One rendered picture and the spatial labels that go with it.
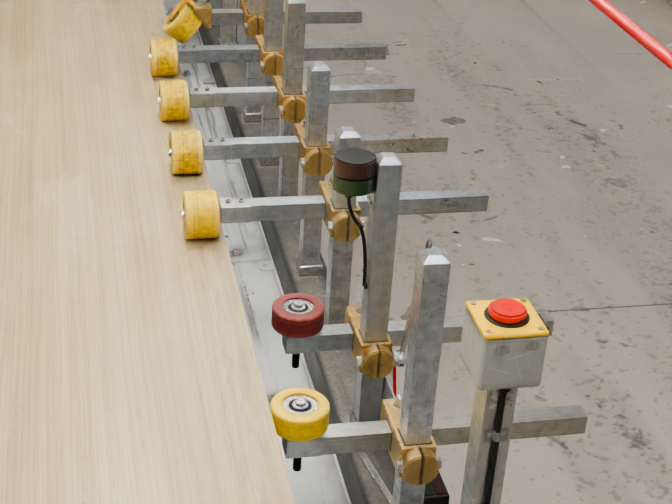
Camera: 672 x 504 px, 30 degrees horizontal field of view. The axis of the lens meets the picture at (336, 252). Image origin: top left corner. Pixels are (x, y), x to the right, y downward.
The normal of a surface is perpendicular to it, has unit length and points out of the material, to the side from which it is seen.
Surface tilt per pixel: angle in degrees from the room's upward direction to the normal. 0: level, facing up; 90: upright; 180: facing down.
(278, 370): 0
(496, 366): 90
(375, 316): 90
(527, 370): 90
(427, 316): 90
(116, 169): 0
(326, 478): 0
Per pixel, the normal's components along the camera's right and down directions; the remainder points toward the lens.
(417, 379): 0.20, 0.48
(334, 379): 0.06, -0.87
